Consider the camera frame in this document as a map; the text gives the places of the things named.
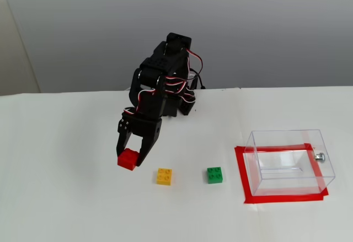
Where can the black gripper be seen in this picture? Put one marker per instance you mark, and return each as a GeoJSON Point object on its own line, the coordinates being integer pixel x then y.
{"type": "Point", "coordinates": [142, 127]}

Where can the red lego brick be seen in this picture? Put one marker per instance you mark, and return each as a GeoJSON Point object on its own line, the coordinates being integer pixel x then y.
{"type": "Point", "coordinates": [128, 159]}

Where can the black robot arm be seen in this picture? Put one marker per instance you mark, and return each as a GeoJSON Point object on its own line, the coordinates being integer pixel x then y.
{"type": "Point", "coordinates": [160, 63]}

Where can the yellow lego brick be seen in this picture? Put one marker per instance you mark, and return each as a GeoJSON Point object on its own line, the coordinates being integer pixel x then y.
{"type": "Point", "coordinates": [164, 176]}

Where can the green lego brick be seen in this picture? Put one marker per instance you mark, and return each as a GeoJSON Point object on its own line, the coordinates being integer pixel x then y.
{"type": "Point", "coordinates": [214, 175]}

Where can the transparent plastic box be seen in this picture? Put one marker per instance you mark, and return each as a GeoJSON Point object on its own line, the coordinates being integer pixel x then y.
{"type": "Point", "coordinates": [289, 181]}

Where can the silver box lock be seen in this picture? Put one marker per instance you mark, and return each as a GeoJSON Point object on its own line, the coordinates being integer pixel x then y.
{"type": "Point", "coordinates": [320, 157]}

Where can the red tape frame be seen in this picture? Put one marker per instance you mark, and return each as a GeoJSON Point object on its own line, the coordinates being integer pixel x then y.
{"type": "Point", "coordinates": [284, 198]}

